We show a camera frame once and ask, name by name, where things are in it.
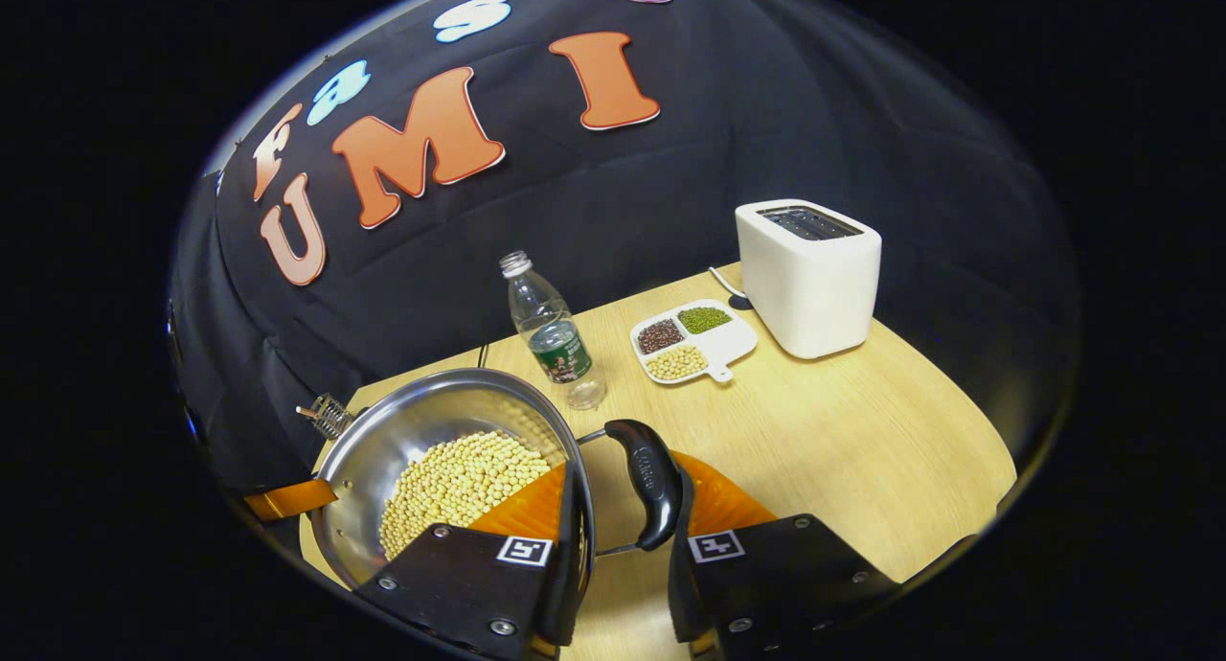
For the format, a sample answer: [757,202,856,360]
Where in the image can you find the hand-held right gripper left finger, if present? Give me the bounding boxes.
[354,460,587,661]

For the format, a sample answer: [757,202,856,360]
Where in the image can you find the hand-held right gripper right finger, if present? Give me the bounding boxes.
[668,450,897,660]

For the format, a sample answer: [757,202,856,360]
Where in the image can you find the steel pot with black handle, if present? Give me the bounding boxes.
[308,369,684,590]

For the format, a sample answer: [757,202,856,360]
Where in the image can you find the pile of yellow soybeans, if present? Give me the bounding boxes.
[378,431,555,559]

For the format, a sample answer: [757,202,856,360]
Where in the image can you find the clear plastic water bottle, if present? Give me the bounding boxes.
[498,250,607,411]

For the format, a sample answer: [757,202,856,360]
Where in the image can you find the white divided bean tray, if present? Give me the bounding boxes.
[630,299,758,386]

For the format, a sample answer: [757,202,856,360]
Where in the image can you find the white toaster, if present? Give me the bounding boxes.
[736,199,882,359]

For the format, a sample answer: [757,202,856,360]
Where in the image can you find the small wire basket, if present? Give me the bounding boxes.
[296,393,357,441]

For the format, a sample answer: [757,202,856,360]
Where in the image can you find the white toaster cable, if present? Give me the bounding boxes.
[709,266,754,310]

